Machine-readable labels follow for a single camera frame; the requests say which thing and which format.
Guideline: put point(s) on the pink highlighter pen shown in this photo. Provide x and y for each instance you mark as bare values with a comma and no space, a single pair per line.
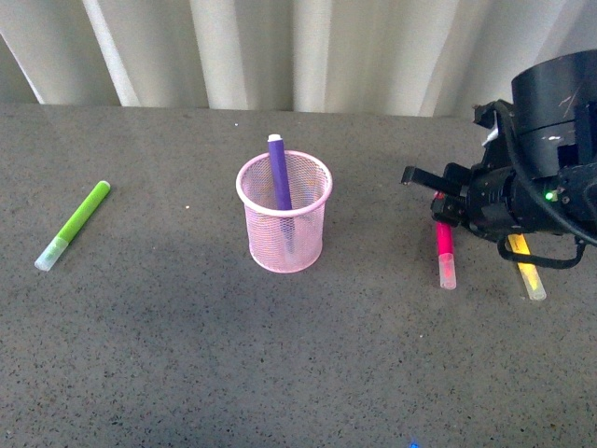
445,256

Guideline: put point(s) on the white pleated curtain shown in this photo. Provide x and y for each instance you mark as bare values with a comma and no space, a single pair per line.
404,58

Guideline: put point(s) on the pink mesh pen cup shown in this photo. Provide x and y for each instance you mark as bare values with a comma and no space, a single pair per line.
311,184

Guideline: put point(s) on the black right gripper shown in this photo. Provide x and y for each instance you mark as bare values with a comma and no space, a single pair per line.
524,182

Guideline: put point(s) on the green highlighter pen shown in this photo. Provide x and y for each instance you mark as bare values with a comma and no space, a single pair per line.
73,225

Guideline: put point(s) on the purple highlighter pen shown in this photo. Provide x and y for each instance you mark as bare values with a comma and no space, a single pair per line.
281,187

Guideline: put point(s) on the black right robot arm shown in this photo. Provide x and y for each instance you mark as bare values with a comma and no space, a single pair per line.
558,85

